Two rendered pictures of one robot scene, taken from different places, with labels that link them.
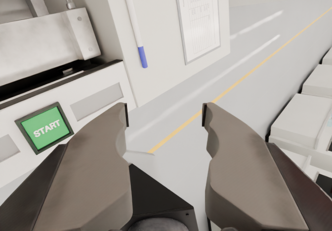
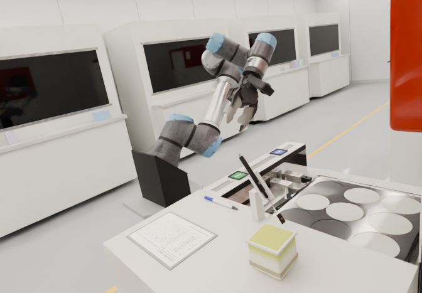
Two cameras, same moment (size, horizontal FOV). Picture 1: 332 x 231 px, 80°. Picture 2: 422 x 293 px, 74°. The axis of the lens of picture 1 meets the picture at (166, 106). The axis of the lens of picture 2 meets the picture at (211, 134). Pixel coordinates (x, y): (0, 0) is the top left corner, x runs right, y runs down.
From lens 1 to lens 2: 0.91 m
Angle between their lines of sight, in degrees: 81
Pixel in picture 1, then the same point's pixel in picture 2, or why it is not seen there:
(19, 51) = not seen: hidden behind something
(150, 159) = (148, 213)
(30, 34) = not seen: hidden behind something
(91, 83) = (229, 187)
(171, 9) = (199, 221)
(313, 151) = not seen: outside the picture
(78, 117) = (228, 181)
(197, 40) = (164, 223)
